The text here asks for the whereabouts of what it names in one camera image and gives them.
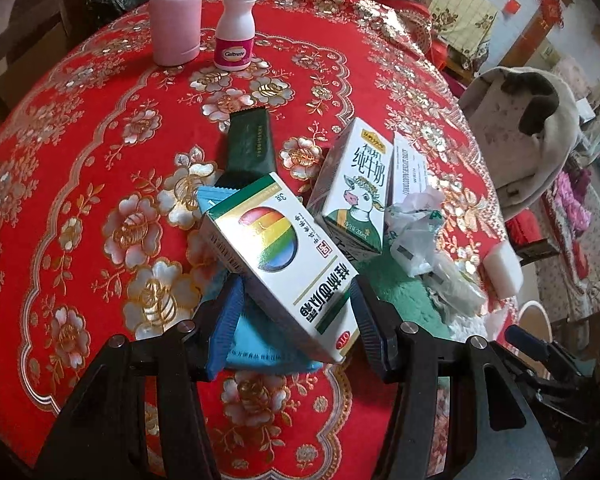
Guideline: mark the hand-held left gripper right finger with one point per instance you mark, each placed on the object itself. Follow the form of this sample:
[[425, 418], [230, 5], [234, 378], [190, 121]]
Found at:
[[370, 330]]

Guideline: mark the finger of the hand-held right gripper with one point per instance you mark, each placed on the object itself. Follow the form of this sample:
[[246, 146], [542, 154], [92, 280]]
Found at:
[[520, 336]]

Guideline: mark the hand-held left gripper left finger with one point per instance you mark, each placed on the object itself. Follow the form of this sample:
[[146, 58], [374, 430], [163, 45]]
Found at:
[[227, 330]]

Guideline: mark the beige round bin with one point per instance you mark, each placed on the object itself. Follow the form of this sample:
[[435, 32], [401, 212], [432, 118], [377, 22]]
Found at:
[[532, 317]]

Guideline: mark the light blue snack packet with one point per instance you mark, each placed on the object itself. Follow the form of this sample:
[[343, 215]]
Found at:
[[260, 345]]

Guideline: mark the white foam block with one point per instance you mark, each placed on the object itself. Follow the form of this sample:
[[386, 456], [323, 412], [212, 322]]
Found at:
[[502, 270]]

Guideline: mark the white rainbow medicine box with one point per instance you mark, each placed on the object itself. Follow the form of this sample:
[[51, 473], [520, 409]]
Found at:
[[270, 240]]

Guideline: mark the white plastic wrapper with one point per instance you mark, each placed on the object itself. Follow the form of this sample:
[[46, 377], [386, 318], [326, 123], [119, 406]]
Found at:
[[415, 240]]

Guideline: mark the dark green wrapper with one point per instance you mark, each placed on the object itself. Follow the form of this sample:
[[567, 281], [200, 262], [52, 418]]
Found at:
[[247, 145]]

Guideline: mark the green fuzzy cloth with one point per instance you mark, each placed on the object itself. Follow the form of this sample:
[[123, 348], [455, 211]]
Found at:
[[410, 295]]

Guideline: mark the red round cushion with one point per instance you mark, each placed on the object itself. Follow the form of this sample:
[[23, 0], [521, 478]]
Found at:
[[525, 227]]

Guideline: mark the white green milk carton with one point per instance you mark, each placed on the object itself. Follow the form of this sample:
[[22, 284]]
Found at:
[[355, 180]]

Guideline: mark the pink quilted clothing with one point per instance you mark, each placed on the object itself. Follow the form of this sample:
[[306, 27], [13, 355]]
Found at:
[[575, 195]]

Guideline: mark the white printed paper box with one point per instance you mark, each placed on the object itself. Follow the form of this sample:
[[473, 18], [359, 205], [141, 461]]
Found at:
[[405, 170]]

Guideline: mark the white fleece coat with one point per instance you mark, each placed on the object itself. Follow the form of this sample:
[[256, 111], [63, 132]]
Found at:
[[505, 135]]

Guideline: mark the red floral tablecloth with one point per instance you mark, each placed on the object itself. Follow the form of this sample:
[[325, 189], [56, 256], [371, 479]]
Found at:
[[80, 160]]

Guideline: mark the white pill bottle pink label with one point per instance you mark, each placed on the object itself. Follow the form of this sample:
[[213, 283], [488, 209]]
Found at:
[[235, 35]]

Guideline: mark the pink thermos bottle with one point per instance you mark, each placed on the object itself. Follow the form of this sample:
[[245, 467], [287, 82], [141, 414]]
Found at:
[[175, 20]]

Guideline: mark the red knot ornament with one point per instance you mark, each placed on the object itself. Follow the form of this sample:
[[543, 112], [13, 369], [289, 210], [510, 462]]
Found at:
[[551, 7]]

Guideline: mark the yellow floral cover cloth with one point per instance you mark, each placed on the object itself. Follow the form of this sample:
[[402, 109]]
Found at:
[[460, 10]]

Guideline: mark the brown wooden chair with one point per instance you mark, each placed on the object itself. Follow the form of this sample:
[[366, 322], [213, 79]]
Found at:
[[25, 50]]

